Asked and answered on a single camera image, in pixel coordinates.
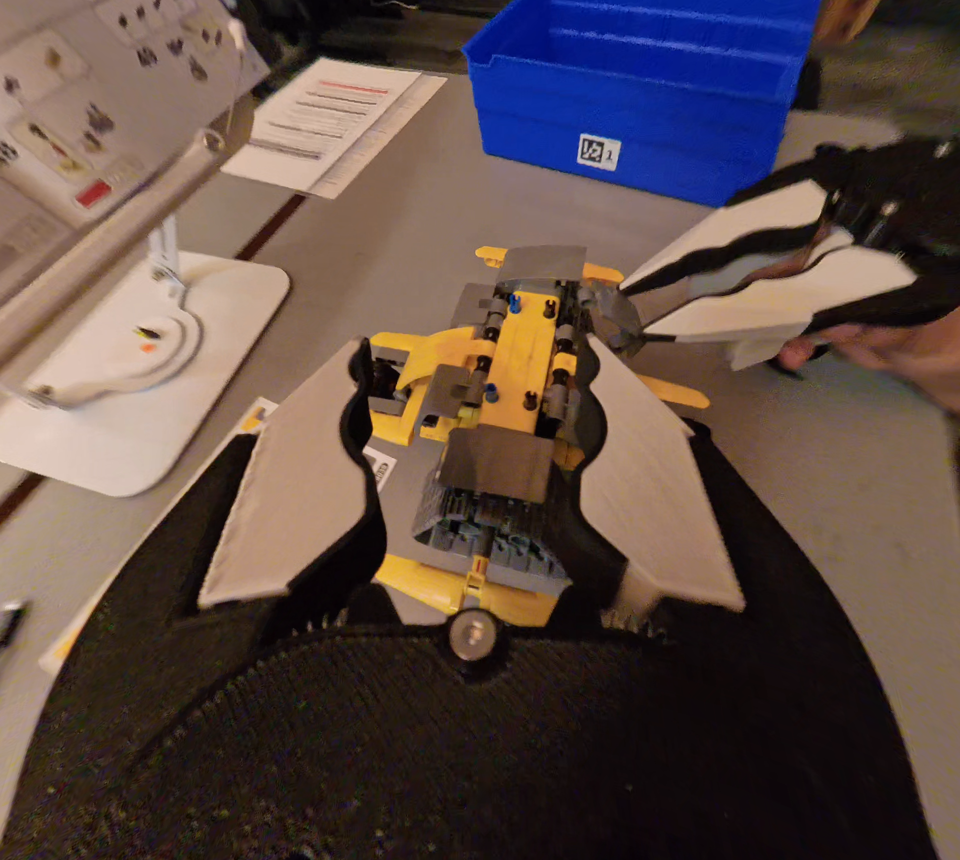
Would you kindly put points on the yellow grey sticker sheet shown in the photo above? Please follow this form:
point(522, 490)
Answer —
point(255, 417)

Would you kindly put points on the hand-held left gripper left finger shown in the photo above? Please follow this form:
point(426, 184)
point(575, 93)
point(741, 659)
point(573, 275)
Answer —
point(292, 485)

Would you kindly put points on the yellow black toy tracked vehicle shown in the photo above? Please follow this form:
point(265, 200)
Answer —
point(517, 350)

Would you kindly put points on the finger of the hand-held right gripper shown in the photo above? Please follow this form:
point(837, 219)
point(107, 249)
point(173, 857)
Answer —
point(810, 290)
point(750, 219)

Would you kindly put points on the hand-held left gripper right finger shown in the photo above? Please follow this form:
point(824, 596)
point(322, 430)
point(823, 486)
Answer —
point(660, 500)

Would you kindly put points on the white book stand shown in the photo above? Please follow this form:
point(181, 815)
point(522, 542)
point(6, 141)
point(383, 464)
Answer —
point(112, 440)

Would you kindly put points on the white instruction booklet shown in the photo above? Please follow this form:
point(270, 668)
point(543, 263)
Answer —
point(75, 50)

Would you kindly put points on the printed paper sheet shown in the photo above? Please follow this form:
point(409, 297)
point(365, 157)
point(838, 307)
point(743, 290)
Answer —
point(330, 117)

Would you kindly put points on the person's right hand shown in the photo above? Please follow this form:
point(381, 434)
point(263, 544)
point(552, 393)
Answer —
point(915, 350)

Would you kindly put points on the blue storage bin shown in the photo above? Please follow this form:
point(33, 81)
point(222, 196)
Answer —
point(637, 102)

